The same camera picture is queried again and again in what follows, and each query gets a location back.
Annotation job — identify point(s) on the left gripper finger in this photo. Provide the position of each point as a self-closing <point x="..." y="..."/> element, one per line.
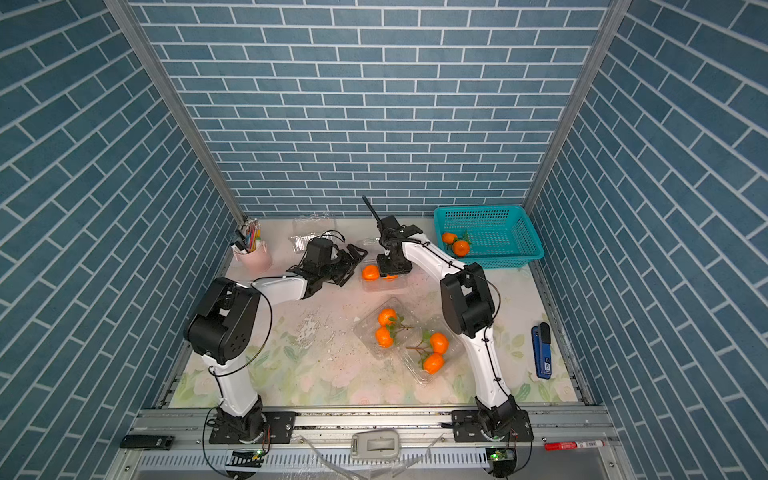
<point x="344" y="270"/>
<point x="357" y="253"/>

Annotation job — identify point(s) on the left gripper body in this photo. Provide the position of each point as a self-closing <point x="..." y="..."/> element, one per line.
<point x="338" y="269"/>

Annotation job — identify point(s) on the teal plastic basket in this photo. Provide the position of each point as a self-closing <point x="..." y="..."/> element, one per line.
<point x="498" y="237"/>

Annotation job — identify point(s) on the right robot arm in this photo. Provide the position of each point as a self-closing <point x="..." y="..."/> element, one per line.
<point x="469" y="311"/>

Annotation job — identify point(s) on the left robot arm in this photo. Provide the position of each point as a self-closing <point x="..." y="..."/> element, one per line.
<point x="222" y="325"/>

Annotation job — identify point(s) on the pink pen cup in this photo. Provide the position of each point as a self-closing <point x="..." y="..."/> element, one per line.
<point x="255" y="262"/>

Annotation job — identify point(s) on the orange front container upper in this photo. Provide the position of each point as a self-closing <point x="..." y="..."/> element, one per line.
<point x="439" y="343"/>

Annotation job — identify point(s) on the clear clamshell container front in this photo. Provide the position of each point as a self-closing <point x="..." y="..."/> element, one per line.
<point x="428" y="352"/>

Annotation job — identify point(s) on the pens in cup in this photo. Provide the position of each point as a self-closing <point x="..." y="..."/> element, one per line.
<point x="247" y="238"/>

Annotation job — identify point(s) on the orange front container lower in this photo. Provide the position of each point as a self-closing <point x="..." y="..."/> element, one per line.
<point x="432" y="363"/>

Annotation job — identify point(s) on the blue stapler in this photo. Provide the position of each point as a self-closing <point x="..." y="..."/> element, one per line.
<point x="541" y="343"/>

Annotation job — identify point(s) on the red marker pen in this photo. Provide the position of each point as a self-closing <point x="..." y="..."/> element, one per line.
<point x="573" y="445"/>

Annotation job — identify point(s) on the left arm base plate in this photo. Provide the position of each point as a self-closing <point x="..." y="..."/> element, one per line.
<point x="274" y="427"/>

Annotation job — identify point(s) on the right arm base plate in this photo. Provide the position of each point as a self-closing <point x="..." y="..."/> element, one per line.
<point x="475" y="425"/>

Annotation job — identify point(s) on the black device on rail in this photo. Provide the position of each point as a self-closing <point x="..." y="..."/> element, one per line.
<point x="146" y="442"/>

